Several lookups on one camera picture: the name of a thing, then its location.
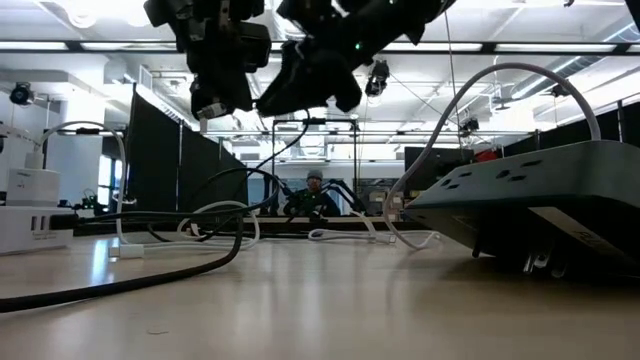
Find black Addtam power cube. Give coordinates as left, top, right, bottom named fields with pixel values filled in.
left=403, top=139, right=640, bottom=281

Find person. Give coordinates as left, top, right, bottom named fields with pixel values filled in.
left=284, top=168, right=342, bottom=217

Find black USB cable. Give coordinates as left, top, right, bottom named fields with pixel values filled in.
left=144, top=102, right=311, bottom=244

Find black hanging camera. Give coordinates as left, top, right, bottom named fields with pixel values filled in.
left=364, top=59, right=392, bottom=99

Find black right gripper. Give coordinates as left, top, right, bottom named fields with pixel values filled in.
left=254, top=0, right=401, bottom=119

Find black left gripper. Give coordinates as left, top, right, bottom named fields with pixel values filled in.
left=144, top=0, right=274, bottom=122

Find white USB charging hub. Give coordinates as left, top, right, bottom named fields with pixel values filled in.
left=0, top=205, right=76, bottom=256

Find white tagged USB cable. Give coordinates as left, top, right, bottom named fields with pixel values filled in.
left=24, top=119, right=261, bottom=260

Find black curtain partition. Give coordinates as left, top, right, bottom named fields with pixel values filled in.
left=126, top=83, right=250, bottom=225
left=502, top=99, right=640, bottom=157

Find grey braided USB cable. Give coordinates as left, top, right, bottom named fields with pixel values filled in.
left=307, top=62, right=602, bottom=251

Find red cabinet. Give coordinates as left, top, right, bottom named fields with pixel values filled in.
left=473, top=148, right=504, bottom=164

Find black monitor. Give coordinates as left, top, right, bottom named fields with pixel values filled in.
left=403, top=146, right=476, bottom=194

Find white cube wall charger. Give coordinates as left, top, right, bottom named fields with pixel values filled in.
left=5, top=167, right=62, bottom=208

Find black looped cable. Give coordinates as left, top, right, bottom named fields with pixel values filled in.
left=0, top=212, right=246, bottom=314

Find thin hanging wire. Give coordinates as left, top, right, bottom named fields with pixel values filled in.
left=441, top=9, right=464, bottom=151

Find black metal rig frame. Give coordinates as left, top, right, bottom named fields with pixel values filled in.
left=37, top=127, right=127, bottom=207

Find cardboard boxes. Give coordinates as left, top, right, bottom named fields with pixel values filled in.
left=369, top=191, right=405, bottom=216

